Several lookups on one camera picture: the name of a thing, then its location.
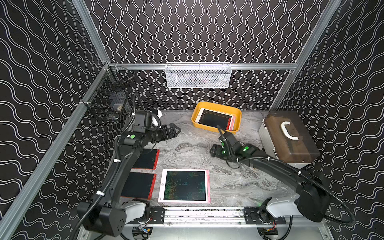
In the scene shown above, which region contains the red writing tablet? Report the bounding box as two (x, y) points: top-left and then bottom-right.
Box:
(197, 109), (233, 130)
(121, 172), (157, 200)
(133, 149), (160, 170)

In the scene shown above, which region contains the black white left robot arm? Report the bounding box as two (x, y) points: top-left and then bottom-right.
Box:
(70, 93), (182, 240)

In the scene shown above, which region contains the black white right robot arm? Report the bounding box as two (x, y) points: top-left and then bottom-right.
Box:
(210, 126), (356, 226)

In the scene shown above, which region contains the yellow plastic storage tray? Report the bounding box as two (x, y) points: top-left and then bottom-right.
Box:
(191, 102), (242, 134)

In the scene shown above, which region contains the white toolbox brown lid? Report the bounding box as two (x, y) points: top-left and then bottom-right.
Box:
(259, 111), (320, 169)

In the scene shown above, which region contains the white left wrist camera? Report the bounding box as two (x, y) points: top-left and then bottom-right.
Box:
(150, 110), (162, 129)

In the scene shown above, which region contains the white wire mesh basket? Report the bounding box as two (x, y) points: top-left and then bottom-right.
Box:
(165, 63), (232, 89)

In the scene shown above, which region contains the black wire mesh basket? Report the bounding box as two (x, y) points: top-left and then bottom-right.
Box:
(85, 63), (137, 123)

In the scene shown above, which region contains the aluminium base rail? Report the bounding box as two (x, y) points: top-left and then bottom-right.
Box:
(83, 205), (328, 228)

